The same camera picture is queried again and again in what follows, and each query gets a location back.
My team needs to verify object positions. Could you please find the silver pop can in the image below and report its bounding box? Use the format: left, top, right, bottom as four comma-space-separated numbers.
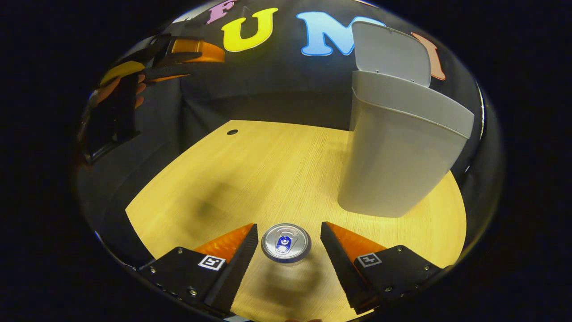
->
261, 223, 312, 266

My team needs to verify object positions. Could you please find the white desktop garbage bin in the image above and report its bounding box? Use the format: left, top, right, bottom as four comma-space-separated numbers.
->
337, 20, 475, 219

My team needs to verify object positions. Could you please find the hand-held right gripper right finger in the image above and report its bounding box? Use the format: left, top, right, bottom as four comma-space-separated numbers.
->
320, 221, 444, 315

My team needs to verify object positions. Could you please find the black backdrop cloth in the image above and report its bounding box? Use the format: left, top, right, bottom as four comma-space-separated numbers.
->
74, 0, 506, 269

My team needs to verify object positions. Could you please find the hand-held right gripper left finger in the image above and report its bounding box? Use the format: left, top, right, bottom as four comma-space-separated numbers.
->
138, 223, 260, 317

